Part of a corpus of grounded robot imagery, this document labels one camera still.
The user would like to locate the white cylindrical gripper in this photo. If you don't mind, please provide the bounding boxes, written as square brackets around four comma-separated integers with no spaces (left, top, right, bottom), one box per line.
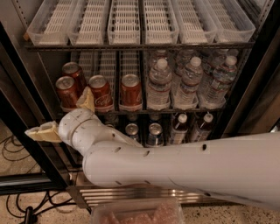
[25,87,142,156]

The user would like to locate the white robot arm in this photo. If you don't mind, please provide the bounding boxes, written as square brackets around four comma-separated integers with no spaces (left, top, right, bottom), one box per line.
[25,107,280,210]

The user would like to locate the column coke can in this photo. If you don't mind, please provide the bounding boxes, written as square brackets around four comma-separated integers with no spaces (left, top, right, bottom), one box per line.
[121,73,142,107]
[88,75,113,108]

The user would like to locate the blue can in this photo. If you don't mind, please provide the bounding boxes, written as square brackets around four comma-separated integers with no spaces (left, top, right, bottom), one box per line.
[146,122,164,147]
[125,123,140,142]

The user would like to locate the steel fridge base grille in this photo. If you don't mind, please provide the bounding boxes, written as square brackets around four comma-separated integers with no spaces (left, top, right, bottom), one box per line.
[67,171,229,208]

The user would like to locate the water bottle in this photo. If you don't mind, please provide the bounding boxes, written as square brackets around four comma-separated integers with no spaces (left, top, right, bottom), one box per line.
[173,57,203,109]
[146,59,172,110]
[202,56,237,104]

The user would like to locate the dark drink bottle left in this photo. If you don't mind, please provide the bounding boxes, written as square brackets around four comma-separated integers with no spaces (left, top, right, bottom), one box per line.
[169,114,188,144]

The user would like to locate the dark drink bottle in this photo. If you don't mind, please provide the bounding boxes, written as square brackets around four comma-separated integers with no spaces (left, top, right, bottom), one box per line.
[169,114,188,144]
[189,113,214,143]

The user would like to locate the clear plastic food container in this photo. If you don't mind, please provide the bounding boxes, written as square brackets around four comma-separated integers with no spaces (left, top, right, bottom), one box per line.
[90,198,186,224]

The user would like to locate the dark drink bottle right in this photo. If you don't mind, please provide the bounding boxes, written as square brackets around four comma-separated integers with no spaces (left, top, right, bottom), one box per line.
[189,113,214,143]

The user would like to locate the black fridge door frame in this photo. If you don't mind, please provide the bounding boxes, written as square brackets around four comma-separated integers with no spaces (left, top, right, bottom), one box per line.
[0,24,70,194]

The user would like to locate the black floor cables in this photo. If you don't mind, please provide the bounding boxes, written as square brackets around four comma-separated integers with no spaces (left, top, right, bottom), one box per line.
[0,135,77,224]

